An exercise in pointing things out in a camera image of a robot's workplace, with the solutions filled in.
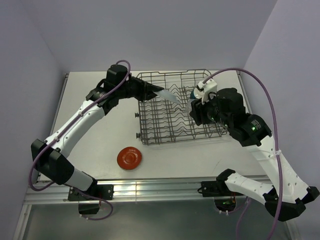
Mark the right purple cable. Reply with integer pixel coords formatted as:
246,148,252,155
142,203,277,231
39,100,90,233
202,67,283,240

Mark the cream bowl with dark exterior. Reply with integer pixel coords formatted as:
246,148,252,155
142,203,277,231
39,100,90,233
190,88,204,100

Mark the aluminium mounting rail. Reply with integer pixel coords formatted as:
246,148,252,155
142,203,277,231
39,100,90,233
24,159,287,206

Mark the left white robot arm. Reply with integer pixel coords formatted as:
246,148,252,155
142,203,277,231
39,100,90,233
31,61,163,200

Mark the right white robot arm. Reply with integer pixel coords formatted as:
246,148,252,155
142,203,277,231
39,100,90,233
189,88,320,222

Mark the orange-red saucer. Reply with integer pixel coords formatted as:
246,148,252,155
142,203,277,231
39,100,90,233
116,146,142,171

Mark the pale blue scalloped plate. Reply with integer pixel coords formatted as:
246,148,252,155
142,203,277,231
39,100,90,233
155,89,180,104

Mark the right black base bracket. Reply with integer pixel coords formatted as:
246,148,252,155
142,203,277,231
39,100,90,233
197,180,231,198

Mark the clear faceted glass tumbler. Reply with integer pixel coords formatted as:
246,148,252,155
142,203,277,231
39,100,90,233
185,99,194,115

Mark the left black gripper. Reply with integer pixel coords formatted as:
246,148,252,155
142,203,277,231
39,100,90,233
116,76,164,103

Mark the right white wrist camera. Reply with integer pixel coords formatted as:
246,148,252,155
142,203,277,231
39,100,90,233
195,79,218,105

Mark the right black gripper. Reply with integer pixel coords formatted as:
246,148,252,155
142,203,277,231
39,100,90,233
188,90,231,128

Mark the grey wire dish rack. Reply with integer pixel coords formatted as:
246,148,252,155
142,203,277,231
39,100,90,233
135,69,227,145

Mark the left black base bracket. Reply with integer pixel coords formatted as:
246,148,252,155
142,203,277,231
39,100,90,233
67,184,114,221

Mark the black base bracket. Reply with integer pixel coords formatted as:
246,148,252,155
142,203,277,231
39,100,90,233
197,180,231,198
67,184,114,221

